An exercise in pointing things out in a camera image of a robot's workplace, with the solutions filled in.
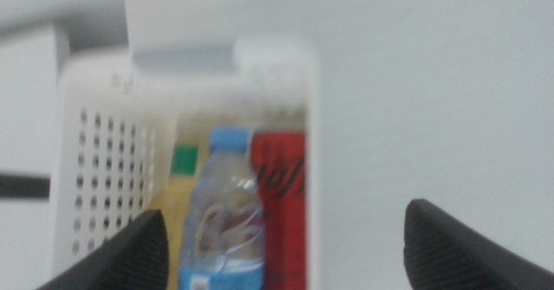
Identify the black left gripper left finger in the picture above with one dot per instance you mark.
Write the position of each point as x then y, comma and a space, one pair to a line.
125, 259

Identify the red soda can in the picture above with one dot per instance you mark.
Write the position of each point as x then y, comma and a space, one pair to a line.
283, 203

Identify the clear water bottle blue cap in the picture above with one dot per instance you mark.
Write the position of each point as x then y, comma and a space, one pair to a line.
225, 212

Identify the yellow tea bottle green label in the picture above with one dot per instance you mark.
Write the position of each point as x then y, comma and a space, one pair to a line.
179, 195

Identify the white perforated plastic basket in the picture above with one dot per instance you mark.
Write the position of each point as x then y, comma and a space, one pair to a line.
108, 121

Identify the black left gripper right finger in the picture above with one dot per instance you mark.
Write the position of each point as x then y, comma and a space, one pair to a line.
450, 259

